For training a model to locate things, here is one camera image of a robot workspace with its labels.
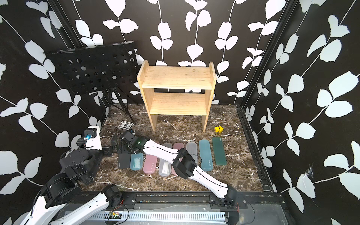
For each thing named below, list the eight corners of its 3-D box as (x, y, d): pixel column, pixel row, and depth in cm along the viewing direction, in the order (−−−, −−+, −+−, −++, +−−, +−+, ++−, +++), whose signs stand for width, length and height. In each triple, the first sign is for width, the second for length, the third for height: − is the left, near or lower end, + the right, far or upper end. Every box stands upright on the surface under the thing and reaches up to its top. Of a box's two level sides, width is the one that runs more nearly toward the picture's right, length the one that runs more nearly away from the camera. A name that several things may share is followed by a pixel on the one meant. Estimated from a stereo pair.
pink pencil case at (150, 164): (143, 173, 86) (142, 172, 84) (146, 156, 93) (145, 154, 91) (155, 173, 86) (155, 172, 84) (158, 156, 93) (157, 154, 91)
